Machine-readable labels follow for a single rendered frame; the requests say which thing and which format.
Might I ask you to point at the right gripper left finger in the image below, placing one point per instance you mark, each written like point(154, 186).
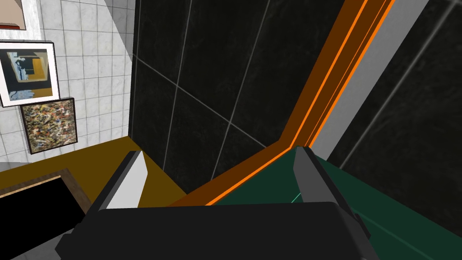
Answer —
point(127, 187)

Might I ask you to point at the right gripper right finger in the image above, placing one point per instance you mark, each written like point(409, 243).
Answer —
point(310, 180)

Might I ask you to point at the wood framed black panel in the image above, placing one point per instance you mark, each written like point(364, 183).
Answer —
point(32, 211)

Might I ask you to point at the dark framed speckled picture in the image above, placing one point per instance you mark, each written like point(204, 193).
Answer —
point(50, 124)

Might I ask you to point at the white framed abstract picture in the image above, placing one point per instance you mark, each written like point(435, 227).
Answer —
point(29, 74)

